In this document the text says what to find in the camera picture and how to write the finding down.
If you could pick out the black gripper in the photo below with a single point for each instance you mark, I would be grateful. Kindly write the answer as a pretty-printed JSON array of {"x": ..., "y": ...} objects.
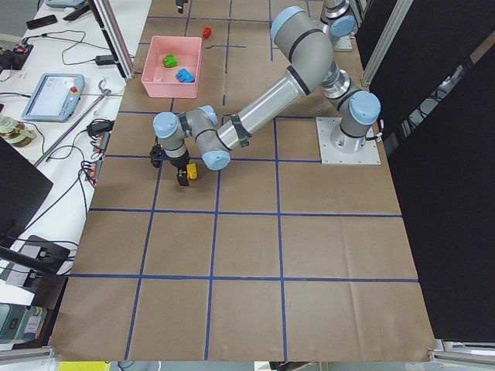
[{"x": 179, "y": 163}]

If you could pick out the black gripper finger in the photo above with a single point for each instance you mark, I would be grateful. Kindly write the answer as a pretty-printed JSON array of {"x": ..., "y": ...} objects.
[{"x": 180, "y": 4}]

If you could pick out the yellow toy block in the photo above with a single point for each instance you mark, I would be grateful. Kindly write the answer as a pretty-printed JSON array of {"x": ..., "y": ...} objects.
[{"x": 191, "y": 171}]

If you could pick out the green toy block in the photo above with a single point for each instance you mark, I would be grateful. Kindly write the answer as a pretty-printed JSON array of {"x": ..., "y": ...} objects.
[{"x": 169, "y": 61}]

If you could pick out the blue toy block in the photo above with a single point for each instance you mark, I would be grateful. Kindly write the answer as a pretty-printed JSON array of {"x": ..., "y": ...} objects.
[{"x": 184, "y": 76}]

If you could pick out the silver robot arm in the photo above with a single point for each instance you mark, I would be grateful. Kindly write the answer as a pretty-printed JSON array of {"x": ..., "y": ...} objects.
[
  {"x": 311, "y": 66},
  {"x": 340, "y": 19}
]

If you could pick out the pink plastic box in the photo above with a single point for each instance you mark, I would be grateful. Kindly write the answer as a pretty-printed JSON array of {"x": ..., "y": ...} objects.
[{"x": 160, "y": 81}]

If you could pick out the red toy block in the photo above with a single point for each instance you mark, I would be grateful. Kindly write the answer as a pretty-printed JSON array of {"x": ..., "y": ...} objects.
[{"x": 207, "y": 32}]

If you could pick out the black power adapter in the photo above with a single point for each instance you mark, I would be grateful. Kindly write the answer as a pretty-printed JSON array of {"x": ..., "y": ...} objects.
[{"x": 104, "y": 60}]

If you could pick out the long metal rod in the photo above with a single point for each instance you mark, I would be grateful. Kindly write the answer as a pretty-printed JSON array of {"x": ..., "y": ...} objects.
[{"x": 104, "y": 93}]

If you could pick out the blue teach pendant tablet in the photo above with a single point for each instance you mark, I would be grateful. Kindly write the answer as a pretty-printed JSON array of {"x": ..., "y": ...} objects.
[{"x": 55, "y": 97}]

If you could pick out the black phone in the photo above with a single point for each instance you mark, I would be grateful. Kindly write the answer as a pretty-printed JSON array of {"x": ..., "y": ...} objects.
[{"x": 41, "y": 22}]

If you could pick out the black monitor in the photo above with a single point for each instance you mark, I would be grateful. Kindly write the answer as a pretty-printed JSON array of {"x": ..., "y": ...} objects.
[{"x": 23, "y": 190}]

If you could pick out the aluminium frame post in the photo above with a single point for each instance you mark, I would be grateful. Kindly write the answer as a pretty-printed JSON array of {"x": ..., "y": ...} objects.
[{"x": 108, "y": 24}]

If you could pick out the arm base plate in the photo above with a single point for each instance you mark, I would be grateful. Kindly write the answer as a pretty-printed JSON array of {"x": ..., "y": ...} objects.
[
  {"x": 342, "y": 44},
  {"x": 336, "y": 148}
]

